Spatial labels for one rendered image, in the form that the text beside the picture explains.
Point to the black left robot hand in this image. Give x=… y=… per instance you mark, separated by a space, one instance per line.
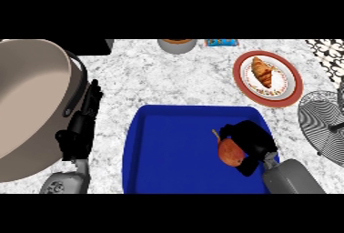
x=80 y=130

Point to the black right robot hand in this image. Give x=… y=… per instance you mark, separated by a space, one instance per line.
x=253 y=136

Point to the red-orange pear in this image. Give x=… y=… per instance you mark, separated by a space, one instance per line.
x=231 y=151

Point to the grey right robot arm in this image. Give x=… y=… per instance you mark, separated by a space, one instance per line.
x=288 y=176

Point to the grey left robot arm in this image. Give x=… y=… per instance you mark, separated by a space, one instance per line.
x=67 y=179

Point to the blue plastic tray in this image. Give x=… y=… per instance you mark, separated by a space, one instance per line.
x=179 y=151

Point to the red-rimmed white plate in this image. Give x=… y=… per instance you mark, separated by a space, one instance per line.
x=268 y=79

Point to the brown croissant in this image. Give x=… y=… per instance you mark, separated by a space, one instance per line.
x=262 y=71

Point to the dark flat appliance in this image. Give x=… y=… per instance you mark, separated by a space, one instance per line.
x=92 y=47

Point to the blue packet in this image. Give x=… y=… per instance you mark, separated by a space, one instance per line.
x=220 y=42

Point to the grey round container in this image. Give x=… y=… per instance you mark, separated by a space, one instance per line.
x=178 y=46

